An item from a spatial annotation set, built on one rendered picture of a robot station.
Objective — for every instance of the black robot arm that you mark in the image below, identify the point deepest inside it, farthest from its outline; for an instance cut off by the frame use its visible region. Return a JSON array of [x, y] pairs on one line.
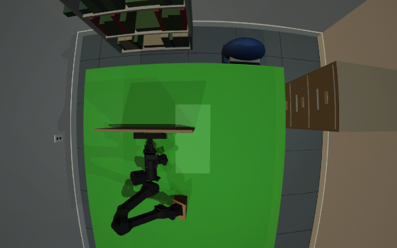
[[122, 224]]

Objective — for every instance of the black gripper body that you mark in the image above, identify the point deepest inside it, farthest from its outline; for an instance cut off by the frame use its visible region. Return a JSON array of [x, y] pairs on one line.
[[150, 159]]

